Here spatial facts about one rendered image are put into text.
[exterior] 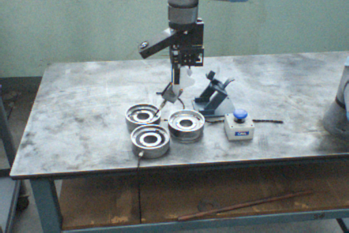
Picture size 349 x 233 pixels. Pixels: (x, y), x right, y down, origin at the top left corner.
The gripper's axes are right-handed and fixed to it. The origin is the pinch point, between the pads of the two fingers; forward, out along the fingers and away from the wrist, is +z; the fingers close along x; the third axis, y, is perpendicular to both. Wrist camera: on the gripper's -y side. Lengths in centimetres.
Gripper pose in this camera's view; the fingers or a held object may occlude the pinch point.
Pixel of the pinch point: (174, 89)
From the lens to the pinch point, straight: 109.5
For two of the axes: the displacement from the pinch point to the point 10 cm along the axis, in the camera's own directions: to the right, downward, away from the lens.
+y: 9.9, -0.7, 1.1
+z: 0.0, 8.3, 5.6
